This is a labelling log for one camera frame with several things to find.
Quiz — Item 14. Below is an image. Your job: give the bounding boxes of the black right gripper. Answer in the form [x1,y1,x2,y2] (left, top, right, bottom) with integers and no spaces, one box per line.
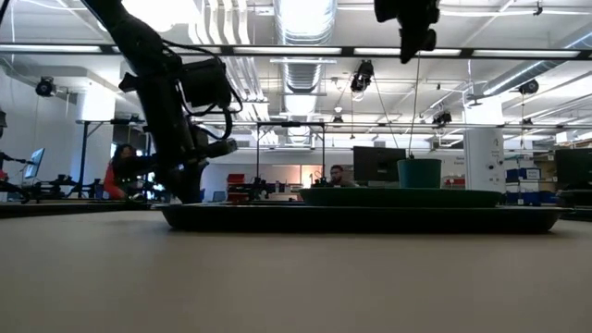
[373,0,440,65]

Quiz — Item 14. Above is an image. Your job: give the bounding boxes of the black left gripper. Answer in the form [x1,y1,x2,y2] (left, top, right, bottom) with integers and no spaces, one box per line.
[118,68,240,204]

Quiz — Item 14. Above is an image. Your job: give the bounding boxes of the teal cup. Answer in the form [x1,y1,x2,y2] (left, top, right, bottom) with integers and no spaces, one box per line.
[397,158,443,190]

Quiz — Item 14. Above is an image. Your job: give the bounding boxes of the green plate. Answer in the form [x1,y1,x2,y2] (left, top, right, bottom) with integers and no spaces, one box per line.
[299,187,504,209]

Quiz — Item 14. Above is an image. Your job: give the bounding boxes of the dark serving tray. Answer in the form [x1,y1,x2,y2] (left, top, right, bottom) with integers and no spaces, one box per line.
[154,203,573,235]

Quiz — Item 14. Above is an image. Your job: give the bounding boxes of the red storage bins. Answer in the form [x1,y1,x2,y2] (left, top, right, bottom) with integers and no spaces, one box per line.
[226,173,251,203]

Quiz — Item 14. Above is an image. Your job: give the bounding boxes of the person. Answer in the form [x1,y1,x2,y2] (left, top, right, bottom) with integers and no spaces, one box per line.
[102,142,158,201]
[327,165,359,189]

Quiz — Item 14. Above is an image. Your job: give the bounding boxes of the black computer monitor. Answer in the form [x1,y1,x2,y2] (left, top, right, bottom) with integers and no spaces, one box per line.
[554,147,592,186]
[352,145,407,183]

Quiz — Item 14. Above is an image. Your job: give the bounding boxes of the white column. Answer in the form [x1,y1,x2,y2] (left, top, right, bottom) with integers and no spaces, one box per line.
[463,127,506,193]

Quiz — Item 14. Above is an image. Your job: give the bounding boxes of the lit computer monitor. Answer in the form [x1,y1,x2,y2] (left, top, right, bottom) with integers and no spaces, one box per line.
[23,147,46,180]

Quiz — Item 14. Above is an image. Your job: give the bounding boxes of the blue storage bins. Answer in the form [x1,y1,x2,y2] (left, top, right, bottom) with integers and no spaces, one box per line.
[506,166,542,182]
[505,191,560,206]

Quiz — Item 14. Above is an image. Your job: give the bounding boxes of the thin hanging cable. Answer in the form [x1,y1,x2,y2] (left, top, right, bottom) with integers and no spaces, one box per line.
[373,76,400,149]
[408,54,422,160]

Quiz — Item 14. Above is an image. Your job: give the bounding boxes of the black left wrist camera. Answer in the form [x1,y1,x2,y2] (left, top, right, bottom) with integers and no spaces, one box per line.
[179,58,233,110]

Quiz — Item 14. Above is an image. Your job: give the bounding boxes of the silver ceiling duct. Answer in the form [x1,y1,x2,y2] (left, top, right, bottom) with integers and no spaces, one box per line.
[272,0,339,117]

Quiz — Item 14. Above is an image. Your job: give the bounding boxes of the black overhead frame bar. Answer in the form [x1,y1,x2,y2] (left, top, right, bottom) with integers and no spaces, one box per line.
[0,42,592,60]

